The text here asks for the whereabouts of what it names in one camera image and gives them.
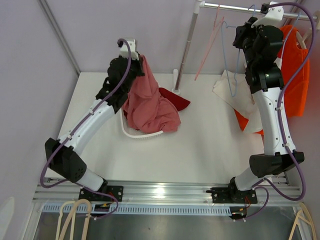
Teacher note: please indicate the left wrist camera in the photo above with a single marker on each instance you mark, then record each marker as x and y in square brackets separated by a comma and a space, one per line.
[128, 48]

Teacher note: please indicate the white t shirt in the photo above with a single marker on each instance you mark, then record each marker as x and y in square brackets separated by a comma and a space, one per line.
[233, 89]

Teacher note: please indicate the pink t shirt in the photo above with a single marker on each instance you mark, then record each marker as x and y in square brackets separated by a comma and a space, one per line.
[146, 109]

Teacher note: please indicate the left beige hangers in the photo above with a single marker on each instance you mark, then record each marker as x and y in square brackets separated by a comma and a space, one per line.
[71, 219]

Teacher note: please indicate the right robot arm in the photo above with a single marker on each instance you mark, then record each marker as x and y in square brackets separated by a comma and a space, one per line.
[260, 45]

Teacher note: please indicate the dark red t shirt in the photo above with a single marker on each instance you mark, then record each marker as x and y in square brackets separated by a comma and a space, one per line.
[179, 102]

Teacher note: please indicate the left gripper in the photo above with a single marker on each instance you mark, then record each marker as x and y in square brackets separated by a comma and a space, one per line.
[138, 63]

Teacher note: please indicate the pink wire hanger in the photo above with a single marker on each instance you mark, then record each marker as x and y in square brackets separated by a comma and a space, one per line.
[217, 24]

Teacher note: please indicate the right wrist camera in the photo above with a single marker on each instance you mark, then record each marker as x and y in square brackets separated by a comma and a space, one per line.
[272, 15]

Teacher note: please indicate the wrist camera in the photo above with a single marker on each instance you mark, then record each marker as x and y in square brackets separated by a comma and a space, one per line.
[272, 15]
[128, 48]

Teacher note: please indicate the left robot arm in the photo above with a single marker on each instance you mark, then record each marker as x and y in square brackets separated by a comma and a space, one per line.
[63, 154]

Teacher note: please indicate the white perforated plastic basket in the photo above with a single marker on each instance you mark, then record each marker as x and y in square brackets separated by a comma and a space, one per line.
[133, 133]

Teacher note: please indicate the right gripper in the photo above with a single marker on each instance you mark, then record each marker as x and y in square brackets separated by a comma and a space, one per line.
[243, 31]

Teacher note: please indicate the metal clothes rack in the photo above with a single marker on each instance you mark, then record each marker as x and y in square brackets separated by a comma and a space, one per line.
[178, 73]

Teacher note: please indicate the right beige hanger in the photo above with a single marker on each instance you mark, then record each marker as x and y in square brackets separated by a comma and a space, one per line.
[303, 226]

